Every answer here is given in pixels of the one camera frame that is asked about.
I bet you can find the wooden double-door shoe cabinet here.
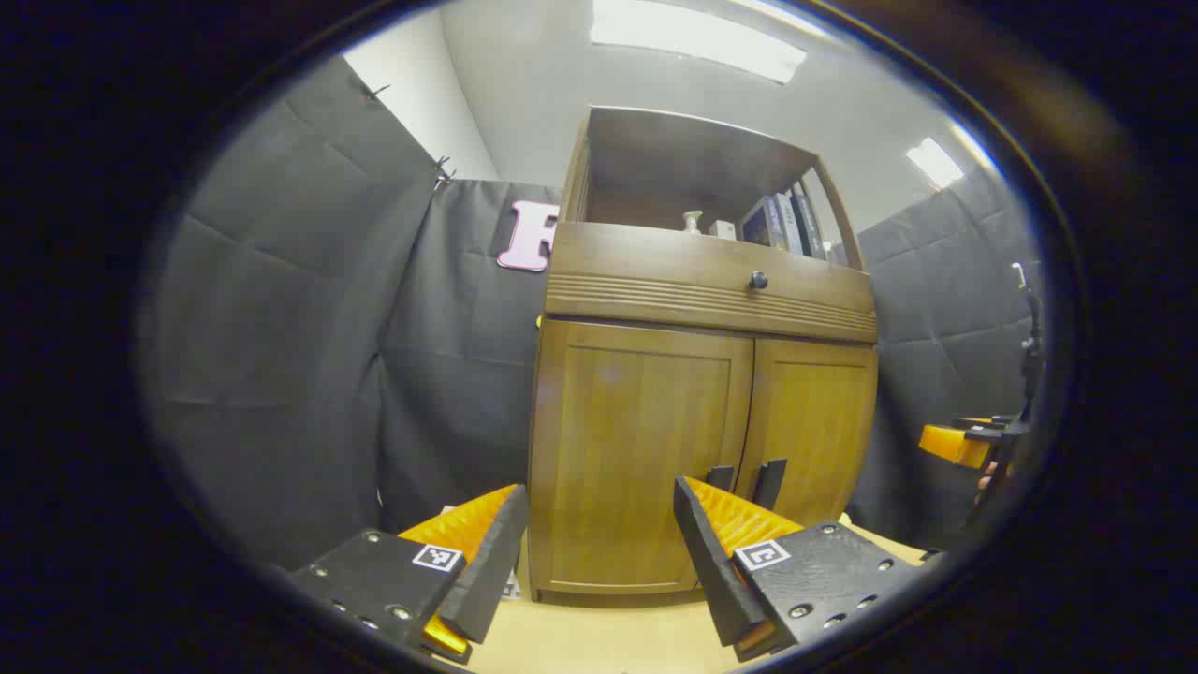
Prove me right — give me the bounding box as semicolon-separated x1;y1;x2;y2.
526;105;881;605

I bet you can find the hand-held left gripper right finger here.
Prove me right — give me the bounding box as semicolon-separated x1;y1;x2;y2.
673;476;946;664

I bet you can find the black backdrop cloth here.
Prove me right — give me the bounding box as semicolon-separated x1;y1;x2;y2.
140;56;1045;572

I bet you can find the wooden cabinet door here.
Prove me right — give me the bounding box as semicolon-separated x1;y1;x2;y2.
529;318;755;597
735;337;879;530

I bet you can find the small ceiling light panel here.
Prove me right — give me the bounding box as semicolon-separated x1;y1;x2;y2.
906;138;965;190

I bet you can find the light grey-blue book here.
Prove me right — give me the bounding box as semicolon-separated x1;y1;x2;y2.
775;192;806;256

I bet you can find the dark slim book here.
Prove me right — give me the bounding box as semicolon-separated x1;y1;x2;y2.
791;190;829;261

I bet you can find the wooden cabinet drawer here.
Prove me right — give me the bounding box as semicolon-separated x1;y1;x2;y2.
545;222;878;344

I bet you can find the dark blue book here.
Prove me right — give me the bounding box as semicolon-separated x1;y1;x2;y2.
739;195;785;250

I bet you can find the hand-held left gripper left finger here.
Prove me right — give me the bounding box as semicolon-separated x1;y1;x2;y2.
285;484;531;666

